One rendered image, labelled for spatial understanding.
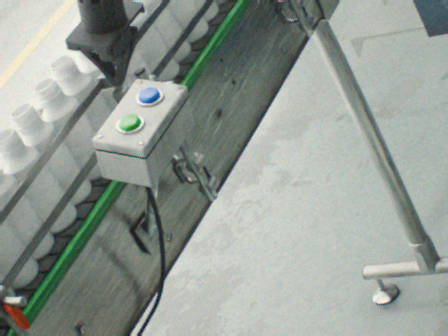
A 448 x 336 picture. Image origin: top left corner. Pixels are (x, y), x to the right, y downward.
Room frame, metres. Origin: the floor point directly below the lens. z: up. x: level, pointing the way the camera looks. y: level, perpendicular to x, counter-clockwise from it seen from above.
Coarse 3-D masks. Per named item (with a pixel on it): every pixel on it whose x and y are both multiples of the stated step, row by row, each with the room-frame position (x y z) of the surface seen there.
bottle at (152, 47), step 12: (132, 0) 1.79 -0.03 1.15; (132, 24) 1.77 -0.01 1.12; (144, 36) 1.77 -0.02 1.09; (156, 36) 1.78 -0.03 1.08; (144, 48) 1.77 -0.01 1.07; (156, 48) 1.77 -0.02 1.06; (168, 48) 1.79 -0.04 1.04; (144, 60) 1.77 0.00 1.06; (156, 60) 1.77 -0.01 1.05; (168, 72) 1.77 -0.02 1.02
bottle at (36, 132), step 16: (16, 112) 1.59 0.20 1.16; (32, 112) 1.57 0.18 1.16; (16, 128) 1.57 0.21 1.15; (32, 128) 1.56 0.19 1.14; (48, 128) 1.57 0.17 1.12; (32, 144) 1.55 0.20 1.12; (48, 144) 1.55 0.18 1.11; (64, 144) 1.57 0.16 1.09; (48, 160) 1.55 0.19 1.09; (64, 160) 1.55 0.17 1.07; (64, 176) 1.55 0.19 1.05; (80, 192) 1.55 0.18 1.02
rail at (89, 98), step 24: (168, 0) 1.82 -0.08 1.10; (144, 24) 1.76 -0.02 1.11; (192, 24) 1.84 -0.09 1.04; (96, 96) 1.63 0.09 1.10; (72, 120) 1.58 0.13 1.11; (24, 192) 1.47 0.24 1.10; (72, 192) 1.52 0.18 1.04; (0, 216) 1.42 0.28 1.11; (48, 216) 1.48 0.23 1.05; (24, 264) 1.41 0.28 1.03
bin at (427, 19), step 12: (384, 0) 2.28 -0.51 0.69; (420, 0) 1.95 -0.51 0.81; (432, 0) 1.93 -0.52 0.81; (444, 0) 1.92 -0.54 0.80; (420, 12) 1.96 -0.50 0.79; (432, 12) 1.94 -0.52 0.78; (444, 12) 1.92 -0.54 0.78; (432, 24) 1.95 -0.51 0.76; (444, 24) 1.93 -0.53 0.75; (372, 36) 2.10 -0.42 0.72; (384, 36) 2.08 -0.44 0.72; (432, 36) 1.95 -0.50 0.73; (360, 48) 2.12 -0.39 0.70
